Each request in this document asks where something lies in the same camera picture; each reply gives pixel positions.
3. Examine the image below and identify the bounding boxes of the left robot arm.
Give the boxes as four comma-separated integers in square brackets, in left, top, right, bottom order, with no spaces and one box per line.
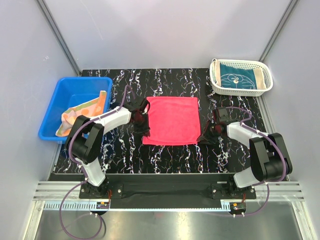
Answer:
[65,97,151,199]

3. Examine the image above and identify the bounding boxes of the right aluminium frame post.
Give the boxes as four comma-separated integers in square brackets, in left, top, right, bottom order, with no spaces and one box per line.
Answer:
[259,0,300,63]

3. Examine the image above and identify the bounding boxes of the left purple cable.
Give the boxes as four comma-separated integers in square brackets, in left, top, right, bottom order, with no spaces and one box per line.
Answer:
[58,84,137,238]

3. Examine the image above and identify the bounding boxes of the teal beige Doraemon towel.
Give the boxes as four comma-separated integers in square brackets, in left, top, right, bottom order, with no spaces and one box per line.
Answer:
[213,59,267,90]

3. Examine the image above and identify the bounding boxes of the aluminium rail profile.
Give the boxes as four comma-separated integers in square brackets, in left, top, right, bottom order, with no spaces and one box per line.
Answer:
[33,181,305,202]

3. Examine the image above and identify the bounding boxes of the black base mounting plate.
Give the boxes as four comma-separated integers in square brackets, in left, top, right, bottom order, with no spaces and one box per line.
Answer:
[79,173,257,206]

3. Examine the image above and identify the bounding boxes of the blue plastic bin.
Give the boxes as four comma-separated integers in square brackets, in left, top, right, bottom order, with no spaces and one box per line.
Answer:
[38,76,113,144]

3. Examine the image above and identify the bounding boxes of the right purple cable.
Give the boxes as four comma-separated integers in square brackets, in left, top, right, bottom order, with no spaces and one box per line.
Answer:
[224,106,288,217]

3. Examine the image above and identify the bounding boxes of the aluminium frame post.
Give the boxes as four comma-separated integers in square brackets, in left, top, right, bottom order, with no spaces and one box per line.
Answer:
[259,0,300,63]
[35,0,82,76]

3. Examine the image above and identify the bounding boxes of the white perforated basket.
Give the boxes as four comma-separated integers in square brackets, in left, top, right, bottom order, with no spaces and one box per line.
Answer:
[209,58,273,97]

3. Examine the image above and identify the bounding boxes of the left aluminium frame post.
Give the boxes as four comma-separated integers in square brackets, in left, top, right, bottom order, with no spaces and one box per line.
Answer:
[35,0,82,76]

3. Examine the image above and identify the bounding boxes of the purple cable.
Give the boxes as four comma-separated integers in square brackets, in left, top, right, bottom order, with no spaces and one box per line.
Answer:
[58,84,137,238]
[224,106,288,217]

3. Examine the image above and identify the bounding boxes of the white cable duct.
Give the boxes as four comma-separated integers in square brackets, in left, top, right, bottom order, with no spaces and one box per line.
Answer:
[44,200,231,212]

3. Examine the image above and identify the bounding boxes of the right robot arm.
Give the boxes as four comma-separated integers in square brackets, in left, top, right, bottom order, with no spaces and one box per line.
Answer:
[197,107,293,199]

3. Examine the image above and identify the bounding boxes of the pink towel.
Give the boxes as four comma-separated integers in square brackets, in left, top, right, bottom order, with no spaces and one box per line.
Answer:
[142,96,201,146]

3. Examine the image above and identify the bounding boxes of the orange patterned towel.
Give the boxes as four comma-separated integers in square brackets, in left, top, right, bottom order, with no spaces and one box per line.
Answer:
[55,90,108,137]

